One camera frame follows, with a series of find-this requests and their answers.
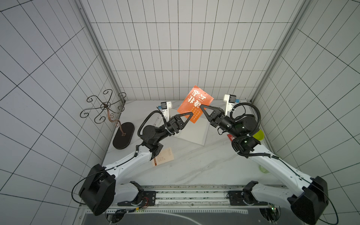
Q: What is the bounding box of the copper wire jewelry stand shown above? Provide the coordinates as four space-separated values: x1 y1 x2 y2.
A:
80 89 135 150

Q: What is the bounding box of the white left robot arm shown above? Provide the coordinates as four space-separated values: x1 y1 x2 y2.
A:
79 110 193 216

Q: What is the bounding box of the white photo album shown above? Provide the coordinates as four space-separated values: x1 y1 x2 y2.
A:
174 117 210 146

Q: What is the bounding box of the red photo card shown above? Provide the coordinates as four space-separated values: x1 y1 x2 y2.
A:
227 134 236 142

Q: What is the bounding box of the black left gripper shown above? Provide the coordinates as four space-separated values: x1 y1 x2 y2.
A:
156 111 194 141

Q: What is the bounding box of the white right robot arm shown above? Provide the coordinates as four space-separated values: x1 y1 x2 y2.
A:
200 102 330 225

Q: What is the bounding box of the aluminium mounting rail frame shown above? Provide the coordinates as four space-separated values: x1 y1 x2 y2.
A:
101 185 303 225

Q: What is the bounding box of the cream text photo card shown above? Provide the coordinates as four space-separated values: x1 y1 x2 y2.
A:
152 148 174 167

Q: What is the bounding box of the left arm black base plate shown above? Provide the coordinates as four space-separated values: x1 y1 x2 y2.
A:
117 191 156 207

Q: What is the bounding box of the lime green plastic bowl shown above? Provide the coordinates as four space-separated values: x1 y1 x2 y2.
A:
253 129 265 141

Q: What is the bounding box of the orange photo card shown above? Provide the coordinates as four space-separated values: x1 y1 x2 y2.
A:
177 85 214 123

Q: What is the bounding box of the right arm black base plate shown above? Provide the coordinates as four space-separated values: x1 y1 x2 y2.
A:
226 191 269 206

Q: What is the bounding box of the clear green glass cup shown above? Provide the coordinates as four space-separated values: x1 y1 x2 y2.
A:
259 165 270 174

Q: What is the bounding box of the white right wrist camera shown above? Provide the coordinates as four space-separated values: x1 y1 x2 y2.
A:
223 94 240 114

